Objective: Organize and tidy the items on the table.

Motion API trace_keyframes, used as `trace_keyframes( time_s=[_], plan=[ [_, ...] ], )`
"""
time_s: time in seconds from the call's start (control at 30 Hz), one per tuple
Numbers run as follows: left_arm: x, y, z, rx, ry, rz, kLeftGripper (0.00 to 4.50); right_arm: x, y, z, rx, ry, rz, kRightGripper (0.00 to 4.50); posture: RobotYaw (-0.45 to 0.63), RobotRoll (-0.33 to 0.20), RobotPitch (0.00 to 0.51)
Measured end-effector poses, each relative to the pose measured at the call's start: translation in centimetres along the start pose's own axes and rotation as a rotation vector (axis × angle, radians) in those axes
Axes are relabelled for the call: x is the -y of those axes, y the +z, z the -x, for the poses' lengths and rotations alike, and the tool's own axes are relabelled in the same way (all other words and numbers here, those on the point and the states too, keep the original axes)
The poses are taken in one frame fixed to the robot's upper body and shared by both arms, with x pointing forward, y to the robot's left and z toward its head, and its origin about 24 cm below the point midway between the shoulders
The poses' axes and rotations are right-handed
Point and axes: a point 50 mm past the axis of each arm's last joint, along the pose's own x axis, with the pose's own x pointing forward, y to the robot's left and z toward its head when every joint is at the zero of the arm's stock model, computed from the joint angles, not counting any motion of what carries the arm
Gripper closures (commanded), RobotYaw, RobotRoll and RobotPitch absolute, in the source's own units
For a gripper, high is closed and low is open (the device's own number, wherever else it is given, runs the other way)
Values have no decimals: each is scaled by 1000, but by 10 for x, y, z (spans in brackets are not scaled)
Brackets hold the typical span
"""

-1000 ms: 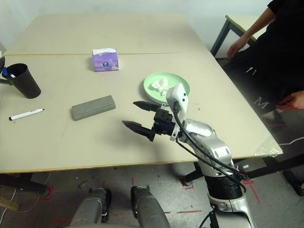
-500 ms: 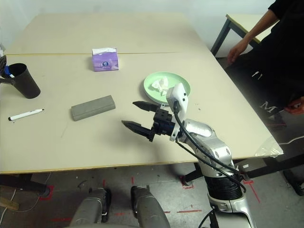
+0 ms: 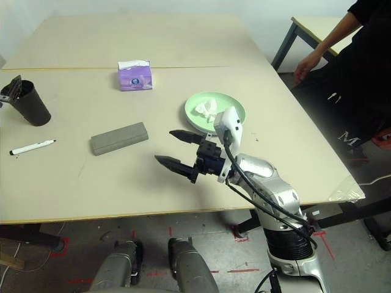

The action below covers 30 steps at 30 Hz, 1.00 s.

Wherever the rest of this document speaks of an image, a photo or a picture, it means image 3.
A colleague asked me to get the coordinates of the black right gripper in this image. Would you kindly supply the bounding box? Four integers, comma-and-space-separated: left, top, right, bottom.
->
155, 129, 227, 184

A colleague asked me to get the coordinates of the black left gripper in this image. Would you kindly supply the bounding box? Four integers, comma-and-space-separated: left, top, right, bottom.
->
0, 74, 23, 104

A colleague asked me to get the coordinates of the white tissue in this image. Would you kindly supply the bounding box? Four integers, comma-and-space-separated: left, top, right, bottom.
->
194, 98, 218, 123

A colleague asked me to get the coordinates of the white marker black tip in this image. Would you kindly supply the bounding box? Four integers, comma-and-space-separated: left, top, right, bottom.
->
9, 139, 57, 156

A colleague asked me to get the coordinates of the grey glasses case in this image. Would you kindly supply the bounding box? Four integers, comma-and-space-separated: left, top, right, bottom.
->
90, 121, 150, 157

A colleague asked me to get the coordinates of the green plate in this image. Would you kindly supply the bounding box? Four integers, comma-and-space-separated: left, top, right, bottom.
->
184, 91, 247, 132

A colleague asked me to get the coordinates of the person bare forearm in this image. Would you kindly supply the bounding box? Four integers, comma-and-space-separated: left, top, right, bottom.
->
314, 13, 363, 60

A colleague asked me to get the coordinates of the person bare hand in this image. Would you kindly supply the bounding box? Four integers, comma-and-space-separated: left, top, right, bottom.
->
371, 129, 391, 147
294, 50, 322, 82

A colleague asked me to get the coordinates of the black plastic cup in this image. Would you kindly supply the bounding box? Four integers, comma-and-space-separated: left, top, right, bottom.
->
1, 79, 52, 127

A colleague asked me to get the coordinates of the purple tissue pack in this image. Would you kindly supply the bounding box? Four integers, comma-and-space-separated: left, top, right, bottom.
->
117, 59, 153, 92

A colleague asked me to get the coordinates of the grey robot right leg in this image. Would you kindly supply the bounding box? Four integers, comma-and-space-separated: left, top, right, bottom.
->
167, 237, 219, 293

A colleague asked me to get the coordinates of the grey robot leg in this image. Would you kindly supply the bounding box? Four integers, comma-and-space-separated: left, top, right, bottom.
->
91, 241, 144, 288
167, 237, 219, 293

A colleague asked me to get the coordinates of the grey robot left leg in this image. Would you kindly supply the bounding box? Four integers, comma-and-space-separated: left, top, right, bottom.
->
91, 241, 144, 288

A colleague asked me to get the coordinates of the black table leg beam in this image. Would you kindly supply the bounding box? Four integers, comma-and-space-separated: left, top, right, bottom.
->
236, 195, 391, 236
0, 224, 62, 250

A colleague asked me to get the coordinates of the clear plastic film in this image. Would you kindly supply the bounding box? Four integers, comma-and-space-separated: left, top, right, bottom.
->
328, 176, 367, 203

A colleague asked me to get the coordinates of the wooden block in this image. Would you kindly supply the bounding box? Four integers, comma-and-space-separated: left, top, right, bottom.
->
0, 256, 24, 270

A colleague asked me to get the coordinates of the person black clothing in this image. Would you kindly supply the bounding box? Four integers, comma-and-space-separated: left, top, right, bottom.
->
291, 0, 391, 150

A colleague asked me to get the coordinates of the black chair base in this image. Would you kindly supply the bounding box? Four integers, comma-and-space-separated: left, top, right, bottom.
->
365, 218, 391, 251

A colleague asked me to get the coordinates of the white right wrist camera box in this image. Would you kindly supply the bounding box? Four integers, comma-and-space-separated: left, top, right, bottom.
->
213, 106, 244, 184

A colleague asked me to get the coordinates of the white floor cable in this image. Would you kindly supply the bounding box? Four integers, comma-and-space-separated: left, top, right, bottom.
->
0, 221, 68, 272
359, 173, 391, 186

